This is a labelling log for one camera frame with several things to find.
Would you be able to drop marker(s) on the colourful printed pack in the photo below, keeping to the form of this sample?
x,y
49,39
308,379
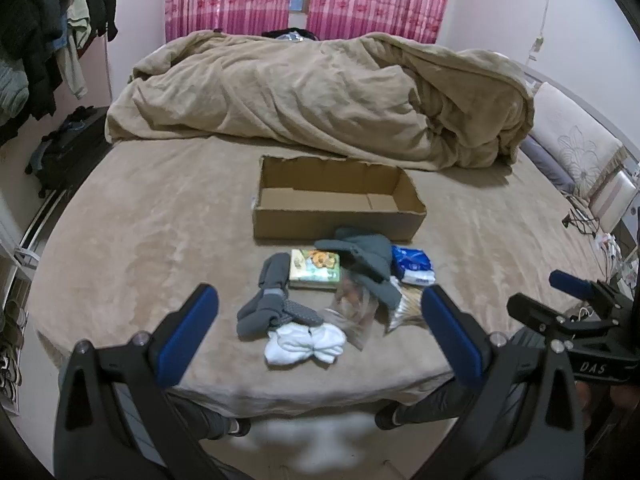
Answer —
x,y
315,267

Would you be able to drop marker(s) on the person's right leg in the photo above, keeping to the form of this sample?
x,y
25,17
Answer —
x,y
425,410

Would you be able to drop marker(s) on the grey knitted gloves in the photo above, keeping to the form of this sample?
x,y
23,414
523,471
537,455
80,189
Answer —
x,y
367,257

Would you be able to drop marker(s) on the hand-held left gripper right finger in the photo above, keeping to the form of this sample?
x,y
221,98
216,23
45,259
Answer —
x,y
450,335

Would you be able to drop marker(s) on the grey pillow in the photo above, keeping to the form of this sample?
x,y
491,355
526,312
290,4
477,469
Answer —
x,y
547,165

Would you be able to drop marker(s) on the white padded headboard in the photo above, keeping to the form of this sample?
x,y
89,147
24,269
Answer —
x,y
580,135

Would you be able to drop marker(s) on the black suitcase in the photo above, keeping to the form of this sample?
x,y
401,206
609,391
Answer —
x,y
70,150

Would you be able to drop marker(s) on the hanging beige garment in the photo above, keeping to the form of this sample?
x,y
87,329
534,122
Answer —
x,y
75,20

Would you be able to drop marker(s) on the person's leg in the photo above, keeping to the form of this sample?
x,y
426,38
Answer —
x,y
205,417
425,410

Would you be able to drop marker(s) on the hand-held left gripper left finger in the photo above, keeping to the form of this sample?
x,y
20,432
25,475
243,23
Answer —
x,y
192,330

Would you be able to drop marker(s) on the grey dotted socks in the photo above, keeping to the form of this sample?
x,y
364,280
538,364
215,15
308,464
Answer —
x,y
265,305

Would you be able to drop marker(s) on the dark cloth behind duvet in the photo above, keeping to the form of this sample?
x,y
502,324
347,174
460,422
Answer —
x,y
290,34

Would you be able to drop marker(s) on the beige duvet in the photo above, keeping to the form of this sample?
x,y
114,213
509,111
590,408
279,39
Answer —
x,y
310,95

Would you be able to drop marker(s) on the hanging dark clothes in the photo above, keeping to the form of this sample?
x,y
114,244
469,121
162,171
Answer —
x,y
35,25

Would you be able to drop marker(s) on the clear plastic bag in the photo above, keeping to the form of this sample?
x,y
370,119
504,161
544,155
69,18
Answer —
x,y
352,310

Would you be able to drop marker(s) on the white socks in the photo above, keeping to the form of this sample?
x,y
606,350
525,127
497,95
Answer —
x,y
305,345

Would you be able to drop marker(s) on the person's left leg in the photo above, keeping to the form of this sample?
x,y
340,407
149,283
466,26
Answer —
x,y
205,417

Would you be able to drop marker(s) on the blue white tissue pack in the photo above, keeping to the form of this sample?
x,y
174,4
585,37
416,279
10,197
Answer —
x,y
412,265

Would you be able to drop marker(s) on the cardboard box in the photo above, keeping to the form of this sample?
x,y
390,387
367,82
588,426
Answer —
x,y
325,222

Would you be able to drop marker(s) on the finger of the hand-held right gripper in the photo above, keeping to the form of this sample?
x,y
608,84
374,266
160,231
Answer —
x,y
535,315
572,282

